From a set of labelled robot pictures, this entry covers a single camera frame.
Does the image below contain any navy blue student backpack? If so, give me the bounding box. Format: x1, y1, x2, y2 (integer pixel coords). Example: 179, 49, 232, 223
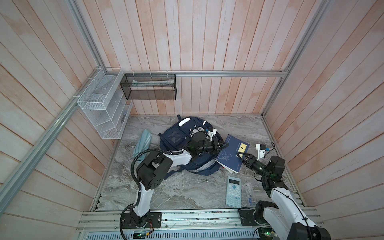
158, 115, 224, 179

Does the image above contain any light teal pencil pouch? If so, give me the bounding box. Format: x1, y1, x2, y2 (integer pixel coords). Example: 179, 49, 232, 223
133, 129, 152, 158

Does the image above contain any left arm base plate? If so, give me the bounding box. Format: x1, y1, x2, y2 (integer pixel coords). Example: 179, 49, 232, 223
120, 212, 162, 229

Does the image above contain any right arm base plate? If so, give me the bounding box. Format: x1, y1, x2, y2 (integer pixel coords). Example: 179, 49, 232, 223
238, 208, 261, 227

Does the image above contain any aluminium front rail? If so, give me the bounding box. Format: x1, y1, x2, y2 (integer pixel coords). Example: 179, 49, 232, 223
74, 208, 326, 240

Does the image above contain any light blue calculator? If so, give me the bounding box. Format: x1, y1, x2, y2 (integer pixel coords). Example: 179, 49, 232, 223
226, 176, 242, 209

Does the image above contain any blue notebook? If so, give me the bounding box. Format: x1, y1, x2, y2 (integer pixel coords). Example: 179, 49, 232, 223
216, 135, 250, 174

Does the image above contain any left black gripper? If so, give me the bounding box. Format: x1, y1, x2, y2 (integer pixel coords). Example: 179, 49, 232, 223
197, 137, 229, 154

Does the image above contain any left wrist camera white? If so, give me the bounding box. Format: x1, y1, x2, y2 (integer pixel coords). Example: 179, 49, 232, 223
206, 127, 217, 142

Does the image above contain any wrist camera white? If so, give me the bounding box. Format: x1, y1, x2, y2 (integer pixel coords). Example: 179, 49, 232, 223
256, 144, 267, 160
206, 127, 217, 142

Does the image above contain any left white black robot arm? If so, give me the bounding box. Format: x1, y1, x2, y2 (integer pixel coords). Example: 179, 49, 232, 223
130, 131, 229, 218

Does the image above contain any black mesh wall basket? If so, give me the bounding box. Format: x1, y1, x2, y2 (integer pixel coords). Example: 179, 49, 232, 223
120, 73, 177, 101

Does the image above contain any white wire mesh shelf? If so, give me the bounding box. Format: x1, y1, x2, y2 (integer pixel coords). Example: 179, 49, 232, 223
78, 68, 133, 140

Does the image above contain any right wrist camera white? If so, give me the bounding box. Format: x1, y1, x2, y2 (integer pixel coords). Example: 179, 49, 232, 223
256, 144, 267, 160

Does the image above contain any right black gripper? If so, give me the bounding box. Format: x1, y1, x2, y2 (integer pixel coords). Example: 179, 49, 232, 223
237, 151, 270, 179

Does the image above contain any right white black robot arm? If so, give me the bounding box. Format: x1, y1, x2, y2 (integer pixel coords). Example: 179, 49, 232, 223
237, 152, 331, 240

